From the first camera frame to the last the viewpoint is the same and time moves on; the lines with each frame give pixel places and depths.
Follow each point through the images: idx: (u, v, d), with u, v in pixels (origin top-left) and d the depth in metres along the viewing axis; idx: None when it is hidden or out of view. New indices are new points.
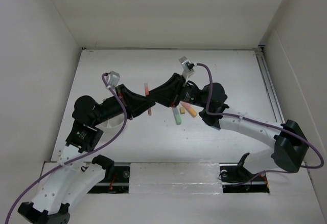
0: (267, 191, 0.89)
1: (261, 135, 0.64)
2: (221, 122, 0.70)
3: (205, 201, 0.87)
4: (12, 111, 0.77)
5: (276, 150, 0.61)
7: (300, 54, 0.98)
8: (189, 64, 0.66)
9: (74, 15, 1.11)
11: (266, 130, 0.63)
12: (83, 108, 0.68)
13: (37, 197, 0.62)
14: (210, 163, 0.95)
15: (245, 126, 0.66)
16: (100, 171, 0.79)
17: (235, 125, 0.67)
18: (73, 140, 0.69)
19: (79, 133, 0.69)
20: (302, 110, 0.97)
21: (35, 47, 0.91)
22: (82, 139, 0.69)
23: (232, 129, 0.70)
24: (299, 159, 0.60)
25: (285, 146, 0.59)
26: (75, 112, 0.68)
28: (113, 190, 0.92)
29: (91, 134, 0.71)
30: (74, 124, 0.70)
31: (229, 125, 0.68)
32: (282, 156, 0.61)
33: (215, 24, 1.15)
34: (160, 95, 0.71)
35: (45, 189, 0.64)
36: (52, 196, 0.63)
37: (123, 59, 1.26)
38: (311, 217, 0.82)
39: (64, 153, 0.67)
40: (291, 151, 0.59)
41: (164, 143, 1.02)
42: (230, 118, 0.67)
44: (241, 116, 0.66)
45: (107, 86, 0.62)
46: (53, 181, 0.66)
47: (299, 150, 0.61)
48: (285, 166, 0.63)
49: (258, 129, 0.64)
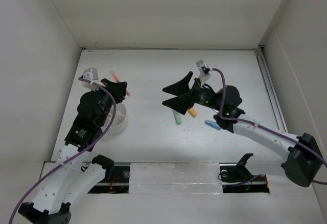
0: (267, 191, 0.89)
1: (275, 145, 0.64)
2: (235, 128, 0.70)
3: (205, 200, 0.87)
4: (12, 112, 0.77)
5: (288, 162, 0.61)
7: (300, 54, 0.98)
8: (205, 68, 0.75)
9: (73, 14, 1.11)
11: (281, 140, 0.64)
12: (89, 103, 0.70)
13: (37, 197, 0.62)
14: (210, 163, 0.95)
15: (259, 133, 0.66)
16: (100, 171, 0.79)
17: (249, 132, 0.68)
18: (72, 139, 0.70)
19: (78, 131, 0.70)
20: (302, 110, 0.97)
21: (34, 47, 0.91)
22: (82, 137, 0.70)
23: (246, 135, 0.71)
24: (311, 175, 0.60)
25: (299, 158, 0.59)
26: (82, 108, 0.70)
28: (113, 190, 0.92)
29: (91, 133, 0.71)
30: (74, 123, 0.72)
31: (242, 130, 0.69)
32: (294, 169, 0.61)
33: (215, 24, 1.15)
34: (177, 102, 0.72)
35: (45, 189, 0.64)
36: (52, 195, 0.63)
37: (123, 59, 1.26)
38: (310, 217, 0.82)
39: (62, 153, 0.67)
40: (304, 164, 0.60)
41: (164, 143, 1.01)
42: (244, 124, 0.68)
44: (256, 124, 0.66)
45: (90, 80, 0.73)
46: (53, 181, 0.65)
47: (312, 164, 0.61)
48: (296, 179, 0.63)
49: (272, 138, 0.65)
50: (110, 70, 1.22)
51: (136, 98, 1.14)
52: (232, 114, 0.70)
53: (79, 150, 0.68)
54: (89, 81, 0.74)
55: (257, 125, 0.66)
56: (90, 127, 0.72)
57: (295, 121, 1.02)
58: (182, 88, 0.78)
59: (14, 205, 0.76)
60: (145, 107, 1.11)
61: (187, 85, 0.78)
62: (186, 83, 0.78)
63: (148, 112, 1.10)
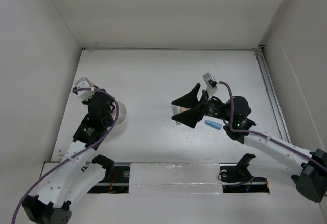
0: (267, 191, 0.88)
1: (287, 160, 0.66)
2: (246, 138, 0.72)
3: (205, 201, 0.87)
4: (12, 112, 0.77)
5: (301, 177, 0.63)
7: (300, 54, 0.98)
8: (212, 82, 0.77)
9: (74, 15, 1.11)
11: (294, 155, 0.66)
12: (97, 103, 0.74)
13: (43, 190, 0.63)
14: (210, 163, 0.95)
15: (271, 147, 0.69)
16: (100, 170, 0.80)
17: (260, 144, 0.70)
18: (80, 137, 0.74)
19: (86, 129, 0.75)
20: (302, 110, 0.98)
21: (34, 47, 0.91)
22: (89, 135, 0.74)
23: (257, 148, 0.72)
24: (323, 192, 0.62)
25: (312, 175, 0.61)
26: (92, 106, 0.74)
28: (113, 190, 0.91)
29: (97, 131, 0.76)
30: (82, 122, 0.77)
31: (254, 143, 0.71)
32: (306, 184, 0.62)
33: (215, 24, 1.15)
34: (184, 116, 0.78)
35: (50, 182, 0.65)
36: (58, 188, 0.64)
37: (123, 59, 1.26)
38: (310, 217, 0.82)
39: (70, 149, 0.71)
40: (318, 181, 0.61)
41: (164, 143, 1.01)
42: (257, 137, 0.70)
44: (268, 136, 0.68)
45: (91, 88, 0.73)
46: (59, 175, 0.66)
47: (325, 181, 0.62)
48: (308, 195, 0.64)
49: (285, 153, 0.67)
50: (110, 70, 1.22)
51: (136, 98, 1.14)
52: (242, 126, 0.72)
53: (87, 146, 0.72)
54: (90, 88, 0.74)
55: (270, 139, 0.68)
56: (97, 127, 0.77)
57: (295, 122, 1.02)
58: (190, 100, 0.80)
59: (14, 205, 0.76)
60: (145, 107, 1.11)
61: (195, 96, 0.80)
62: (194, 96, 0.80)
63: (148, 112, 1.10)
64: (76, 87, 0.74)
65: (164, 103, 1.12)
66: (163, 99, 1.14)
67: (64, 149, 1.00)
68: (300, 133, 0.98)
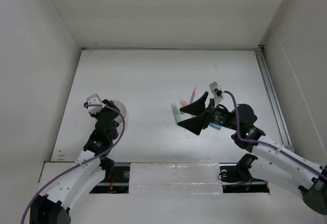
0: (267, 191, 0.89)
1: (298, 173, 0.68)
2: (254, 149, 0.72)
3: (205, 201, 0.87)
4: (12, 112, 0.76)
5: (311, 191, 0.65)
7: (300, 55, 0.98)
8: (217, 90, 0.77)
9: (74, 15, 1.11)
11: (304, 169, 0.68)
12: (105, 119, 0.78)
13: (52, 190, 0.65)
14: (210, 163, 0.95)
15: (280, 158, 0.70)
16: (100, 172, 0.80)
17: (270, 155, 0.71)
18: (90, 149, 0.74)
19: (96, 142, 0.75)
20: (301, 111, 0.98)
21: (35, 48, 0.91)
22: (98, 147, 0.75)
23: (264, 157, 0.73)
24: None
25: (323, 191, 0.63)
26: (99, 122, 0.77)
28: (113, 190, 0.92)
29: (106, 145, 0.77)
30: (90, 136, 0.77)
31: (263, 153, 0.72)
32: (316, 198, 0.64)
33: (215, 24, 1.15)
34: (189, 122, 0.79)
35: (61, 183, 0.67)
36: (67, 190, 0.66)
37: (123, 58, 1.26)
38: (310, 217, 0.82)
39: (80, 156, 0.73)
40: None
41: (164, 143, 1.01)
42: (266, 148, 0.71)
44: (279, 149, 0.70)
45: (101, 105, 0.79)
46: (69, 177, 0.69)
47: None
48: (314, 206, 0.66)
49: (295, 166, 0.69)
50: (110, 70, 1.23)
51: (136, 98, 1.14)
52: (251, 135, 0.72)
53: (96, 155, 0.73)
54: (100, 104, 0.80)
55: (281, 151, 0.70)
56: (105, 140, 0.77)
57: (295, 122, 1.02)
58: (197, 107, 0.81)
59: (14, 205, 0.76)
60: (145, 107, 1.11)
61: (204, 104, 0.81)
62: (201, 104, 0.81)
63: (148, 112, 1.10)
64: (88, 101, 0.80)
65: (163, 103, 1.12)
66: (163, 99, 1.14)
67: (65, 149, 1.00)
68: (300, 133, 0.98)
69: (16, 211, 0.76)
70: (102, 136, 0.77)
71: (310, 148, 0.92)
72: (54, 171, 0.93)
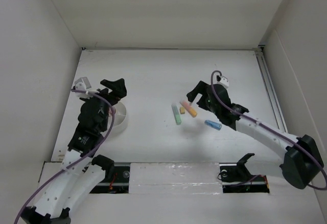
0: (267, 191, 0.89)
1: (274, 144, 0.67)
2: (236, 124, 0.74)
3: (205, 200, 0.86)
4: (12, 111, 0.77)
5: (285, 161, 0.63)
7: (300, 55, 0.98)
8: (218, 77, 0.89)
9: (74, 15, 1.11)
11: (280, 139, 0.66)
12: (91, 110, 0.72)
13: (40, 201, 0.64)
14: (210, 163, 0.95)
15: (260, 131, 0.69)
16: (100, 172, 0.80)
17: (250, 129, 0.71)
18: (76, 146, 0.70)
19: (81, 137, 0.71)
20: (301, 111, 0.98)
21: (35, 48, 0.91)
22: (84, 143, 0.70)
23: (248, 133, 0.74)
24: (307, 179, 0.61)
25: (295, 159, 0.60)
26: (84, 113, 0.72)
28: (113, 190, 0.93)
29: (93, 140, 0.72)
30: (76, 130, 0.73)
31: (244, 127, 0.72)
32: (290, 169, 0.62)
33: (215, 24, 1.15)
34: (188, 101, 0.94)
35: (47, 193, 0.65)
36: (55, 199, 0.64)
37: (123, 58, 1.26)
38: (310, 217, 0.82)
39: (66, 159, 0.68)
40: (301, 165, 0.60)
41: (164, 143, 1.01)
42: (248, 121, 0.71)
44: (258, 121, 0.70)
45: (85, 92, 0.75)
46: (55, 185, 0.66)
47: (311, 168, 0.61)
48: (294, 181, 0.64)
49: (272, 137, 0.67)
50: (110, 70, 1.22)
51: (136, 99, 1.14)
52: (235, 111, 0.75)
53: (82, 155, 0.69)
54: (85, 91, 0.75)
55: (259, 124, 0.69)
56: (92, 134, 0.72)
57: (295, 121, 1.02)
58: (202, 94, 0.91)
59: (14, 205, 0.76)
60: (145, 107, 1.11)
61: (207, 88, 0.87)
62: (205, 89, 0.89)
63: (148, 111, 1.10)
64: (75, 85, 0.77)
65: (163, 103, 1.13)
66: (163, 99, 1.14)
67: (65, 149, 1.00)
68: (300, 133, 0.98)
69: (16, 211, 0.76)
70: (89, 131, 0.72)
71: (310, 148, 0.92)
72: (54, 170, 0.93)
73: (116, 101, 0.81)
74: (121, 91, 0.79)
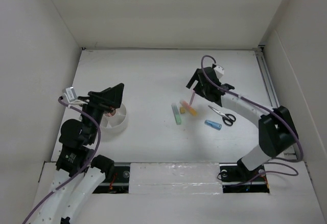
0: (267, 191, 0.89)
1: (252, 114, 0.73)
2: (222, 99, 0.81)
3: (205, 201, 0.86)
4: (12, 111, 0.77)
5: (260, 129, 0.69)
7: (300, 54, 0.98)
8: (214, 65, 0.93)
9: (74, 15, 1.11)
11: (257, 110, 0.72)
12: (73, 131, 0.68)
13: (36, 222, 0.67)
14: (210, 163, 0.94)
15: (241, 104, 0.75)
16: (99, 174, 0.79)
17: (233, 103, 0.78)
18: (64, 164, 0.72)
19: (68, 156, 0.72)
20: (301, 111, 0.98)
21: (35, 48, 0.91)
22: (71, 162, 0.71)
23: (232, 107, 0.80)
24: (279, 146, 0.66)
25: (267, 125, 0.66)
26: (66, 134, 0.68)
28: (113, 190, 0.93)
29: (80, 156, 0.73)
30: (63, 147, 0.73)
31: (228, 102, 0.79)
32: (264, 137, 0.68)
33: (215, 24, 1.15)
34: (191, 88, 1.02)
35: (41, 214, 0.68)
36: (49, 220, 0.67)
37: (123, 58, 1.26)
38: (310, 217, 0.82)
39: (55, 179, 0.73)
40: (273, 132, 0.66)
41: (164, 143, 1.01)
42: (231, 96, 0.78)
44: (239, 95, 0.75)
45: (67, 106, 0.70)
46: (48, 206, 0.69)
47: (284, 137, 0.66)
48: (267, 150, 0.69)
49: (250, 108, 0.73)
50: (110, 70, 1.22)
51: (136, 99, 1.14)
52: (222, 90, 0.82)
53: (71, 174, 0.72)
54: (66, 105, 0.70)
55: (241, 97, 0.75)
56: (79, 152, 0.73)
57: (295, 121, 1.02)
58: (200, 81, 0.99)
59: (13, 205, 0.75)
60: (145, 107, 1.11)
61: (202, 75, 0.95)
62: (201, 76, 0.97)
63: (148, 111, 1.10)
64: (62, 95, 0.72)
65: (163, 103, 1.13)
66: (163, 99, 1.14)
67: None
68: (300, 133, 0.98)
69: (15, 211, 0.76)
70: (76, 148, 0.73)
71: (310, 148, 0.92)
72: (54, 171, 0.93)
73: (110, 110, 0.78)
74: (114, 103, 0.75)
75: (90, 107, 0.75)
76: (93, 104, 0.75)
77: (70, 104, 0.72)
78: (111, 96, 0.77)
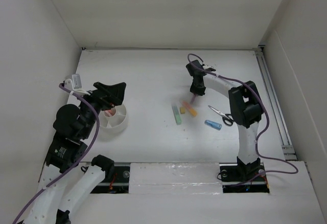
0: (267, 191, 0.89)
1: (226, 88, 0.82)
2: (204, 80, 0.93)
3: (205, 200, 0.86)
4: (12, 112, 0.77)
5: (230, 100, 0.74)
7: (300, 54, 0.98)
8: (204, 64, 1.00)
9: (74, 15, 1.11)
11: (230, 84, 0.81)
12: (67, 117, 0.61)
13: (28, 219, 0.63)
14: (210, 163, 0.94)
15: (218, 81, 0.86)
16: (100, 172, 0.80)
17: (212, 81, 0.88)
18: (53, 160, 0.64)
19: (57, 151, 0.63)
20: (300, 110, 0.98)
21: (35, 48, 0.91)
22: (62, 157, 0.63)
23: (214, 87, 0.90)
24: (248, 114, 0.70)
25: (236, 95, 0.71)
26: (59, 121, 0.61)
28: (113, 190, 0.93)
29: (72, 149, 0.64)
30: (53, 139, 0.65)
31: (209, 81, 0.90)
32: (234, 107, 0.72)
33: (215, 24, 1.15)
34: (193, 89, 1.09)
35: (34, 211, 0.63)
36: (42, 218, 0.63)
37: (123, 59, 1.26)
38: (310, 218, 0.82)
39: (45, 174, 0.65)
40: (240, 102, 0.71)
41: (164, 143, 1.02)
42: (210, 76, 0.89)
44: (216, 74, 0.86)
45: (69, 93, 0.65)
46: (41, 203, 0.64)
47: (252, 108, 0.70)
48: (238, 119, 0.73)
49: (225, 84, 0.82)
50: (110, 70, 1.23)
51: (136, 98, 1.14)
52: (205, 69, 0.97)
53: (62, 171, 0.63)
54: (69, 92, 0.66)
55: (218, 75, 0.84)
56: (71, 144, 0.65)
57: (295, 121, 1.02)
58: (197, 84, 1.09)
59: (13, 205, 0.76)
60: (145, 107, 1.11)
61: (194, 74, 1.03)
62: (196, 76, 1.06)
63: (148, 111, 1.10)
64: (65, 81, 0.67)
65: (163, 103, 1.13)
66: (164, 99, 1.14)
67: None
68: (301, 133, 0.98)
69: (15, 211, 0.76)
70: (69, 141, 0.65)
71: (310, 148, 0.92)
72: None
73: (109, 106, 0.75)
74: (116, 99, 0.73)
75: (90, 99, 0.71)
76: (93, 96, 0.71)
77: (74, 91, 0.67)
78: (113, 93, 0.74)
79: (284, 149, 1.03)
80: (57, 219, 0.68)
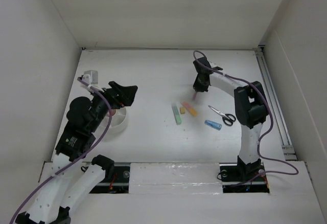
0: (267, 191, 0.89)
1: (232, 87, 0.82)
2: (210, 78, 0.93)
3: (205, 200, 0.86)
4: (12, 111, 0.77)
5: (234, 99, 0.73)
7: (300, 54, 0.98)
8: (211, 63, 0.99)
9: (74, 15, 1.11)
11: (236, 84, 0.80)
12: (79, 111, 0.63)
13: (32, 208, 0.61)
14: (210, 163, 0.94)
15: (224, 81, 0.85)
16: (100, 172, 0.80)
17: (218, 80, 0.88)
18: (63, 149, 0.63)
19: (68, 140, 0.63)
20: (301, 110, 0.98)
21: (35, 48, 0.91)
22: (72, 146, 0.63)
23: (219, 86, 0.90)
24: (252, 114, 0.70)
25: (241, 94, 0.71)
26: (71, 113, 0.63)
28: (114, 190, 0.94)
29: (82, 140, 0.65)
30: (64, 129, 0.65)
31: (215, 80, 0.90)
32: (239, 107, 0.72)
33: (215, 24, 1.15)
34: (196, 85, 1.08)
35: (39, 200, 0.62)
36: (47, 207, 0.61)
37: (123, 58, 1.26)
38: (310, 218, 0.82)
39: (54, 162, 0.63)
40: (245, 102, 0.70)
41: (164, 143, 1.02)
42: (217, 74, 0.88)
44: (223, 73, 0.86)
45: (88, 85, 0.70)
46: (47, 192, 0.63)
47: (257, 109, 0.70)
48: (241, 119, 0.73)
49: (230, 83, 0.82)
50: (109, 70, 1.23)
51: (136, 98, 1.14)
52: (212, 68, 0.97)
53: (71, 160, 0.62)
54: (87, 84, 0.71)
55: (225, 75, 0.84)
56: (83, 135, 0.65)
57: (295, 121, 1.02)
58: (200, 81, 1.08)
59: (13, 205, 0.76)
60: (145, 107, 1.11)
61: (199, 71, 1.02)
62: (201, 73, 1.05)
63: (148, 111, 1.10)
64: (84, 74, 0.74)
65: (163, 103, 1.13)
66: (163, 99, 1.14)
67: None
68: (301, 133, 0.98)
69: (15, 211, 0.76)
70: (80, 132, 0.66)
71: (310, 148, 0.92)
72: None
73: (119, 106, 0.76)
74: (127, 100, 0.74)
75: None
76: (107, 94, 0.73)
77: (91, 85, 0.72)
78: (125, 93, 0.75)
79: (285, 149, 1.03)
80: (59, 214, 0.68)
